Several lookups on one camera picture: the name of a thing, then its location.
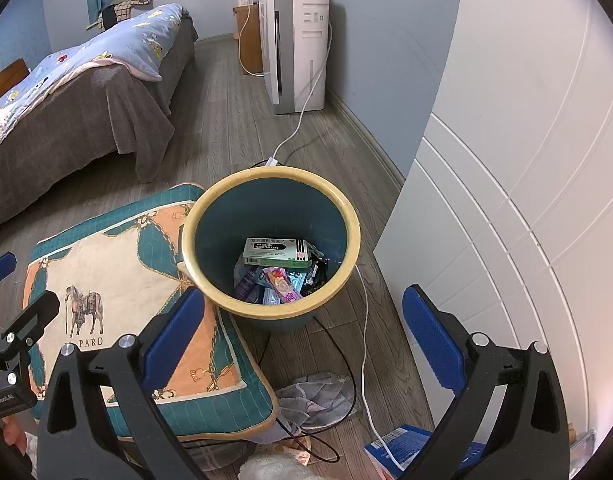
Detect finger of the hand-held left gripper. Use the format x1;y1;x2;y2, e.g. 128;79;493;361
36;287;210;480
403;284;572;480

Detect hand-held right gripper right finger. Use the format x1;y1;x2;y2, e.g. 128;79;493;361
3;289;62;349

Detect yellow rimmed teal trash bin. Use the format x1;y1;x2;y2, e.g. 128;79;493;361
181;166;362;334

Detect person's left hand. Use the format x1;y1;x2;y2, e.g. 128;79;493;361
4;420;36;457

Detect dark purple wrapper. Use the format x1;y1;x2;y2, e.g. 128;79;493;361
234;269;260;304

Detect teal orange printed cushion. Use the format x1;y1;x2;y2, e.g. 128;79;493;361
22;182;280;444

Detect blue white cardboard box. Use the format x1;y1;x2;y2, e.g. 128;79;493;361
364;425;487;480

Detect pink snack wrapper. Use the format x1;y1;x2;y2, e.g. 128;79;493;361
263;267;302;304

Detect black plastic bag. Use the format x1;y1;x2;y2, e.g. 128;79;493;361
301;242;331;297

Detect grey floor cloth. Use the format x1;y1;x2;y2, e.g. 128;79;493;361
274;372;358;434

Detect grey bed cover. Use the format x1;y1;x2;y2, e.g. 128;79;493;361
0;15;200;232

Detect white fluffy cloth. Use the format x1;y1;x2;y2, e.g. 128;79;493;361
236;452;313;480

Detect wooden bed headboard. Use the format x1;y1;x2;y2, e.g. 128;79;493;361
0;57;30;112

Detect pile of clothes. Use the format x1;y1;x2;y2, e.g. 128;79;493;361
99;0;165;31

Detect wooden television cabinet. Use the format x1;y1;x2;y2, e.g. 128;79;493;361
233;2;262;75

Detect white air purifier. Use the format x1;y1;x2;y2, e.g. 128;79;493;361
258;0;333;116

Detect long white charging cable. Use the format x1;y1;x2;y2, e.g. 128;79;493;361
354;264;403;472

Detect black cable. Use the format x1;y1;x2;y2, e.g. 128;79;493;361
254;314;358;464

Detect white wall cable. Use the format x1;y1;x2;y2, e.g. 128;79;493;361
237;5;265;79

